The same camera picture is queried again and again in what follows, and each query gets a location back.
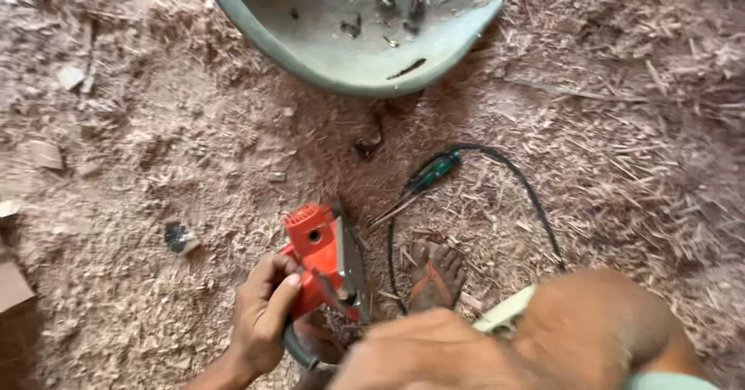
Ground person's right hand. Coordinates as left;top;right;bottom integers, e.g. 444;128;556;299
327;307;527;390

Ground person's left hand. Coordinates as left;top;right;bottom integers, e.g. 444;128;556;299
229;254;305;379

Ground orange electric circular saw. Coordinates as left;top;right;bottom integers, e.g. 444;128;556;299
278;199;373;372

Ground white plastic piece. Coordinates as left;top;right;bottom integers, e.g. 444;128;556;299
472;284;537;336

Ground person's right foot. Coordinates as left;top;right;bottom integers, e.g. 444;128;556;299
407;239;468;313

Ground dark grey scrap chunk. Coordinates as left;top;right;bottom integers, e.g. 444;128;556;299
163;222;202;256

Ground person's right leg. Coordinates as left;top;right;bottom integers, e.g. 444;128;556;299
512;268;710;390

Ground dark bark chunk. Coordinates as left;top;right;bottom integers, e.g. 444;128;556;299
354;129;384;160

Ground mint green shorts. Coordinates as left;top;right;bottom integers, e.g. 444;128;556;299
619;371;724;390

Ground brown cardboard piece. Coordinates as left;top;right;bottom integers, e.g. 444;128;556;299
0;260;37;315

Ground flat wood offcut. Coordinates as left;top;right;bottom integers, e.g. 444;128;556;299
22;139;65;171

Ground green plastic chair seat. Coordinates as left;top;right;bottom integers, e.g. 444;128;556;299
201;0;504;99

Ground long thin wood sliver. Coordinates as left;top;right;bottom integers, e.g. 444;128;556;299
503;77;648;104

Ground pale wood offcut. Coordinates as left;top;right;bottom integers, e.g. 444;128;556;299
56;65;87;92

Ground orange strap sandal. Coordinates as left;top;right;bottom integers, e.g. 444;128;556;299
409;260;456;313

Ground green handled screwdriver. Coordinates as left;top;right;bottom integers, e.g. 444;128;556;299
368;150;463;232

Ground black power cable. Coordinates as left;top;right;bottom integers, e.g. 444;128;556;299
387;143;567;315

